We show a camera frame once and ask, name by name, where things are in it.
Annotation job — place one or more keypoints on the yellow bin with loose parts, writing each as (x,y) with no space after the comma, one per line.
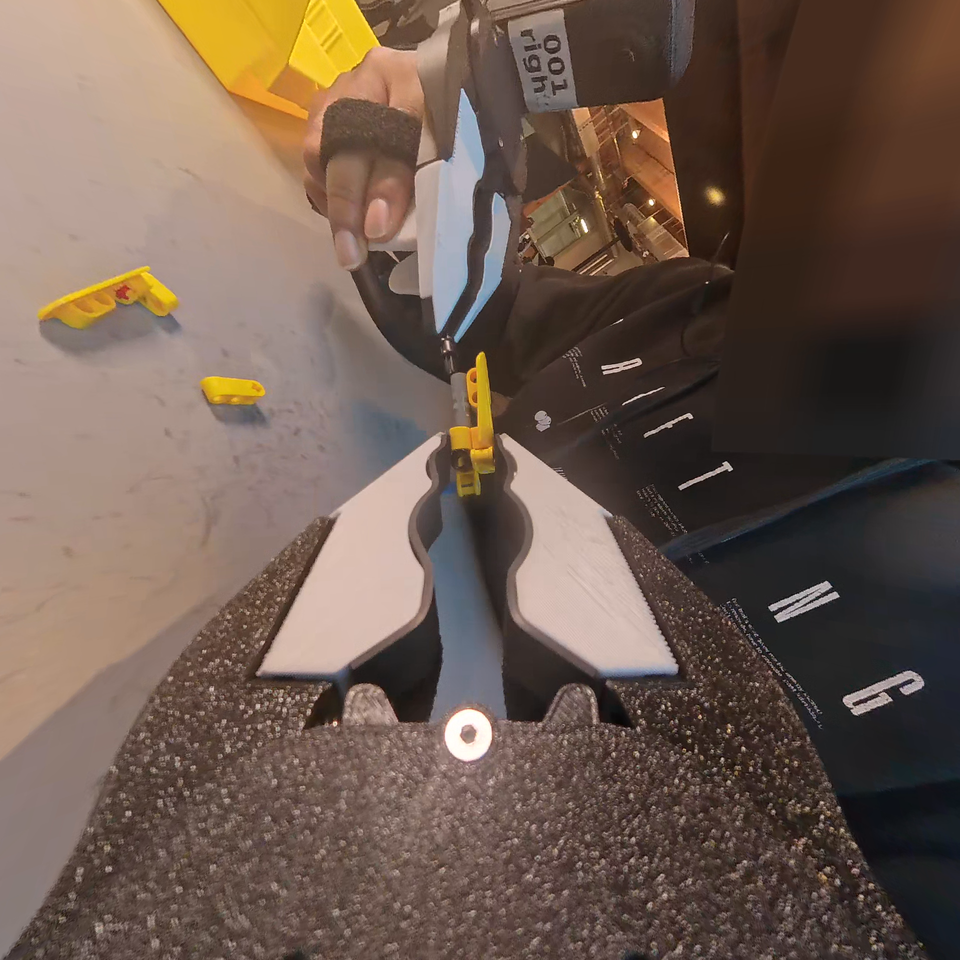
(247,45)

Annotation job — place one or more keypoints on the person's right forearm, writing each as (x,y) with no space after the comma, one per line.
(405,19)

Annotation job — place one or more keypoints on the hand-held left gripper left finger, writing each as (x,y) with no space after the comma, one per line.
(360,585)

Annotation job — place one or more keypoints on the person's black hoodie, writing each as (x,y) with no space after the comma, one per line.
(750,600)

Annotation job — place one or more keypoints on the yellow angled toy beam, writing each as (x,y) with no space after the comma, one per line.
(82,307)

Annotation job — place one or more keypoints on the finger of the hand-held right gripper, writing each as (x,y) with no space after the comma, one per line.
(450,225)
(499,240)

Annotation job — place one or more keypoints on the yellow toy actuator assembly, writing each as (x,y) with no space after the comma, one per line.
(480,397)

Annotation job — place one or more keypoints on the small yellow toy beam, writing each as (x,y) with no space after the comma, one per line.
(225,390)

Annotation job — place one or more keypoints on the person's right hand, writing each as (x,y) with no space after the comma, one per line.
(360,202)

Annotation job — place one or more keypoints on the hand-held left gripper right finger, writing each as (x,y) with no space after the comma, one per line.
(585,592)

